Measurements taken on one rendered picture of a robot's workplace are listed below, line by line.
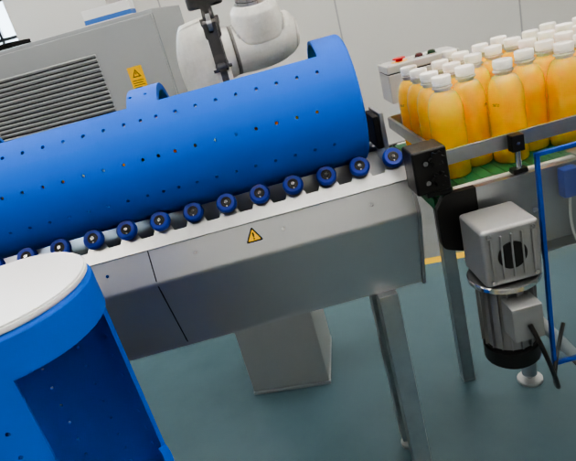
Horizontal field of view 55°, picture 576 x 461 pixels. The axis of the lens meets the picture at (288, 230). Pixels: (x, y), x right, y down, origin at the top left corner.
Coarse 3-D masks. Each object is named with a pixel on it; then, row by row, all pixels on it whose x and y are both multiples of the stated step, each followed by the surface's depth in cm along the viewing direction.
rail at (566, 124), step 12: (564, 120) 111; (516, 132) 111; (528, 132) 111; (540, 132) 111; (552, 132) 112; (564, 132) 112; (468, 144) 111; (480, 144) 111; (492, 144) 111; (504, 144) 112; (456, 156) 112; (468, 156) 112
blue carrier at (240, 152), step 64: (320, 64) 113; (64, 128) 114; (128, 128) 112; (192, 128) 112; (320, 128) 114; (0, 192) 112; (64, 192) 113; (128, 192) 115; (192, 192) 119; (0, 256) 123
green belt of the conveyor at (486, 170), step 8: (400, 144) 151; (528, 160) 117; (472, 168) 121; (480, 168) 120; (488, 168) 119; (496, 168) 117; (504, 168) 116; (472, 176) 117; (480, 176) 116; (488, 176) 115; (456, 184) 115; (432, 200) 116
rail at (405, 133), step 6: (390, 120) 146; (390, 126) 148; (396, 126) 142; (402, 126) 136; (396, 132) 143; (402, 132) 137; (408, 132) 131; (408, 138) 133; (414, 138) 127; (420, 138) 123
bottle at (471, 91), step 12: (456, 84) 117; (468, 84) 115; (480, 84) 116; (468, 96) 115; (480, 96) 116; (468, 108) 116; (480, 108) 116; (468, 120) 117; (480, 120) 117; (468, 132) 118; (480, 132) 118; (480, 156) 120; (492, 156) 122
